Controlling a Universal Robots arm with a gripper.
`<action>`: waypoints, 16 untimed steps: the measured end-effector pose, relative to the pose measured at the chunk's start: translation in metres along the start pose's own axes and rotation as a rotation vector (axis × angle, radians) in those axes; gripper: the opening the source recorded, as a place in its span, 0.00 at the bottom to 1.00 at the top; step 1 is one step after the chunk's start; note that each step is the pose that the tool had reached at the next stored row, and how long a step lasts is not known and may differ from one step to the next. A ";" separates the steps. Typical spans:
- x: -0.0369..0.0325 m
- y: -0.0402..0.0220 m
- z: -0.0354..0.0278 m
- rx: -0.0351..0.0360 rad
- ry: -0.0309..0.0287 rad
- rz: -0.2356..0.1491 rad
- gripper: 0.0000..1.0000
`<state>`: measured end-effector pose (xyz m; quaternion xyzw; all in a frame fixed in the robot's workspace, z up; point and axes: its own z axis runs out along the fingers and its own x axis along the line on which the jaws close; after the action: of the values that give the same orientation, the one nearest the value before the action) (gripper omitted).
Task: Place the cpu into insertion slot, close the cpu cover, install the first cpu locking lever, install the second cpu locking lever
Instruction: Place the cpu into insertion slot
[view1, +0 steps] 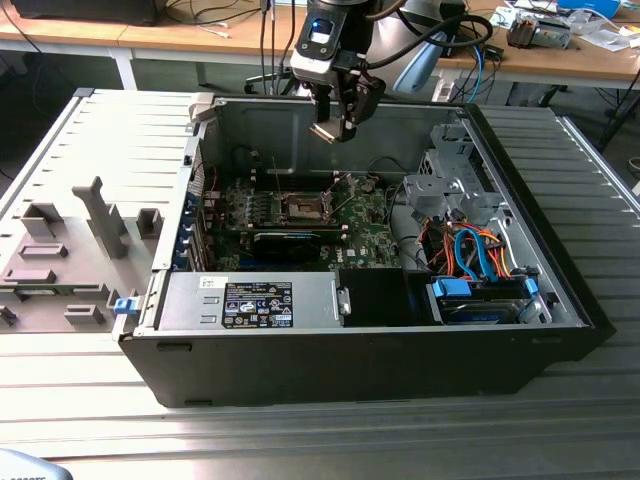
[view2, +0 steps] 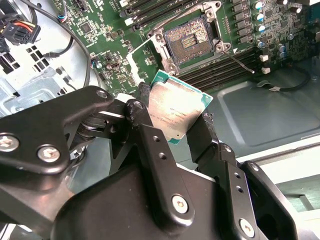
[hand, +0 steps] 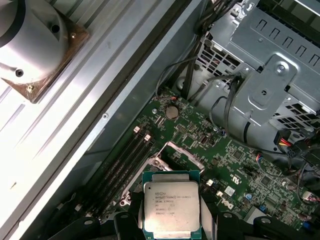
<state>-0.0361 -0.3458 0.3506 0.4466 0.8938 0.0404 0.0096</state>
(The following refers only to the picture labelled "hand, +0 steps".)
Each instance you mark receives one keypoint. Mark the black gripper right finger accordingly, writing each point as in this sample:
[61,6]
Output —
[230,225]

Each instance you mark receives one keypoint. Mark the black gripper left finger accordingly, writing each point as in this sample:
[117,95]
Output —
[125,225]

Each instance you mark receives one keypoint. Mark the silver CPU chip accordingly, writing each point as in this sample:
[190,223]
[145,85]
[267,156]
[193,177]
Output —
[172,205]

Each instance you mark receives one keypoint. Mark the metal socket cover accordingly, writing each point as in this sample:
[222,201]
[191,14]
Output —
[185,151]

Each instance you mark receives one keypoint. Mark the CPU socket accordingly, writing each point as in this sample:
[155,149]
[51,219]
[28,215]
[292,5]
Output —
[124,201]

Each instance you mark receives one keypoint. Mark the RAM slot white clips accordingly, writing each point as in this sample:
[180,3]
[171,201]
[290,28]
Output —
[119,175]
[103,174]

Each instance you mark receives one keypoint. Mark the blue topped round capacitor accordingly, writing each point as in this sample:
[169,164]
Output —
[248,196]

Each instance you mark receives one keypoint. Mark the white square board sticker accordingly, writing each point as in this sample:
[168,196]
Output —
[229,190]

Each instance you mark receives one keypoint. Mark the small blue board connector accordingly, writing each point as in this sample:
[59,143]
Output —
[262,207]

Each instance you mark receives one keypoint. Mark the green motherboard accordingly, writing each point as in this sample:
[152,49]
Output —
[225,160]

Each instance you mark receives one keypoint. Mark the black power connector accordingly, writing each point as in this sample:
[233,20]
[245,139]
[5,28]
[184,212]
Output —
[281,135]

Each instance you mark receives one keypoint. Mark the black PC case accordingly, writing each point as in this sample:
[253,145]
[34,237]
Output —
[130,105]

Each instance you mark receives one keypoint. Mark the round coin battery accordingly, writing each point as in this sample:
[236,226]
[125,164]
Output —
[172,111]

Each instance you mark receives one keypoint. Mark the metal disk bay cage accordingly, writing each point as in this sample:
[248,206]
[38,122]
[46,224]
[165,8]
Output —
[275,32]

